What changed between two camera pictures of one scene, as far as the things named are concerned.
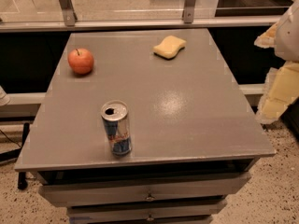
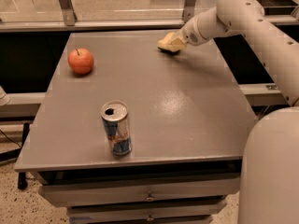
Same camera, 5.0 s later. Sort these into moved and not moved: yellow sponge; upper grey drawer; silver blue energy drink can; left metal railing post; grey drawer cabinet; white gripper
Moved: white gripper; yellow sponge
Not moved: silver blue energy drink can; upper grey drawer; left metal railing post; grey drawer cabinet
